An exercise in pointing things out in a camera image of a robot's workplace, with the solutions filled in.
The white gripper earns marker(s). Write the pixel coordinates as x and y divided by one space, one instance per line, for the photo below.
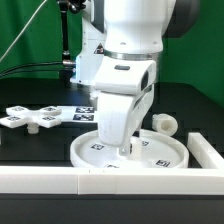
126 94

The white round table top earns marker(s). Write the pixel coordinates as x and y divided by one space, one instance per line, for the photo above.
150 150

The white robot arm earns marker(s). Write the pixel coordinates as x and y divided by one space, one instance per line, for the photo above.
121 45

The white marker sheet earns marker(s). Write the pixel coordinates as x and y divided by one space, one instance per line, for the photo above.
78 114

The white obstacle fence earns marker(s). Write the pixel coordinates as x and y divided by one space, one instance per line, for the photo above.
207 179

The white cross table base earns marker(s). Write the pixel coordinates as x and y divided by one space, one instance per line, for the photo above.
17 116

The black camera stand pole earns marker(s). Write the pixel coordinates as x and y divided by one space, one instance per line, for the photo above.
65 6

